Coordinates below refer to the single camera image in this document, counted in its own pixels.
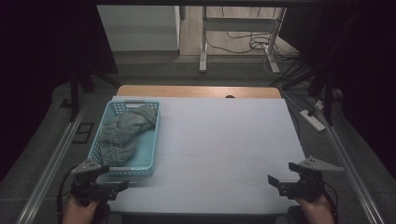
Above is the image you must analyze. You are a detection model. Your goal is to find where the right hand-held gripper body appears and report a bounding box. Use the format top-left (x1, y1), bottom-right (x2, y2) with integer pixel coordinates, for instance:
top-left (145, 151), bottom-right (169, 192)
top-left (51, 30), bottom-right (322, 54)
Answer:
top-left (278, 156), bottom-right (345, 203)

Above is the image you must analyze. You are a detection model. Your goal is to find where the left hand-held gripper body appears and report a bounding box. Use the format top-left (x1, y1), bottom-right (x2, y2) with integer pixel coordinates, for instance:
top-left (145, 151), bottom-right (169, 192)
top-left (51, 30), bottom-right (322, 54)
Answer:
top-left (70, 158), bottom-right (110, 207)

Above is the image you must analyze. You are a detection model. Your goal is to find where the teal plastic basket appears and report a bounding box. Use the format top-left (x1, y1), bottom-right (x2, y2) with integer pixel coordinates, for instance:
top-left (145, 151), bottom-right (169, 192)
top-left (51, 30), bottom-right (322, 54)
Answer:
top-left (87, 99), bottom-right (162, 178)

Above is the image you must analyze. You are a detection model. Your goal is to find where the faded denim garment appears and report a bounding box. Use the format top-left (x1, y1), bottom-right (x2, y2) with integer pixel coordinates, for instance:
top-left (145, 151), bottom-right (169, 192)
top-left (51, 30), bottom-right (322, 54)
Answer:
top-left (98, 105), bottom-right (158, 167)

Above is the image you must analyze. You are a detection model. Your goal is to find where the person's right hand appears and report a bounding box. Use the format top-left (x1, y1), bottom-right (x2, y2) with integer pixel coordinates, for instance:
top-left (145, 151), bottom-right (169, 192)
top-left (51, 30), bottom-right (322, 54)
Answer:
top-left (294, 195), bottom-right (335, 224)

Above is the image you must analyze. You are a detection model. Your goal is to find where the person's left hand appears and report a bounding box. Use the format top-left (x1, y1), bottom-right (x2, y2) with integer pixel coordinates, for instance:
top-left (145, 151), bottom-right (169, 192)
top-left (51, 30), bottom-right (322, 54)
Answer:
top-left (62, 195), bottom-right (101, 224)

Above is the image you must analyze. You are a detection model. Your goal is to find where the white power strip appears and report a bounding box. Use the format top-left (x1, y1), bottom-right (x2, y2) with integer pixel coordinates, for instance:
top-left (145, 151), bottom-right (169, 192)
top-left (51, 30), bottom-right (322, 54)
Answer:
top-left (299, 109), bottom-right (327, 133)

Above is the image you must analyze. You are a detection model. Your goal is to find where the black stand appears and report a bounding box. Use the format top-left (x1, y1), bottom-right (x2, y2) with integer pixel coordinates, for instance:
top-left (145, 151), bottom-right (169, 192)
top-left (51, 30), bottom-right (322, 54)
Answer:
top-left (307, 69), bottom-right (336, 127)
top-left (68, 72), bottom-right (96, 123)

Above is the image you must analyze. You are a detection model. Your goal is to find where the dark curtain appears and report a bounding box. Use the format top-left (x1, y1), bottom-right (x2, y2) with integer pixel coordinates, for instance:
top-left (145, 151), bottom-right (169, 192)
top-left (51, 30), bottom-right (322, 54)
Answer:
top-left (0, 0), bottom-right (119, 183)
top-left (281, 6), bottom-right (396, 172)

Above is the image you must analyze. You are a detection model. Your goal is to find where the white cabinet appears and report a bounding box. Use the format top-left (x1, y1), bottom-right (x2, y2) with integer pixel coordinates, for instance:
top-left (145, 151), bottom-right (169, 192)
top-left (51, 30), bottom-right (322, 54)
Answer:
top-left (96, 4), bottom-right (182, 53)

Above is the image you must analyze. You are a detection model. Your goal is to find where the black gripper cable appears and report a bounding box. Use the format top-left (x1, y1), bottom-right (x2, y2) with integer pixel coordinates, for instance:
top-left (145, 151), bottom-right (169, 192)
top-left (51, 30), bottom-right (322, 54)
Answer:
top-left (322, 181), bottom-right (340, 224)
top-left (55, 166), bottom-right (78, 222)

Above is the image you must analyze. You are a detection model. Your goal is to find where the black floor frame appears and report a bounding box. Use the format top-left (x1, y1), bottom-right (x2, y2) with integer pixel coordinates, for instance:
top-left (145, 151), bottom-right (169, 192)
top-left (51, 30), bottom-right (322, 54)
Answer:
top-left (71, 122), bottom-right (95, 145)

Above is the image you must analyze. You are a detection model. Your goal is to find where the aluminium rail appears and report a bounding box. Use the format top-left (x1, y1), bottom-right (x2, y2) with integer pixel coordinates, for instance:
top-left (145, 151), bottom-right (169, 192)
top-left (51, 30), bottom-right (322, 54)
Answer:
top-left (15, 102), bottom-right (92, 224)
top-left (311, 98), bottom-right (387, 224)

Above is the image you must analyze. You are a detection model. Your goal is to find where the tangle of floor cables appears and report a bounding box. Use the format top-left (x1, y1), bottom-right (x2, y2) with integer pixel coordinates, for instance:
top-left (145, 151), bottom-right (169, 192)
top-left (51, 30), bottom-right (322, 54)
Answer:
top-left (205, 29), bottom-right (302, 63)

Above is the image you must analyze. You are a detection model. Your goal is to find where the white desk frame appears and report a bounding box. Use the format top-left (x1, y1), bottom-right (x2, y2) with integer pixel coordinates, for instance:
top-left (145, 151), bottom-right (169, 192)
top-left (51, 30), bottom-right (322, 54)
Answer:
top-left (199, 6), bottom-right (288, 75)

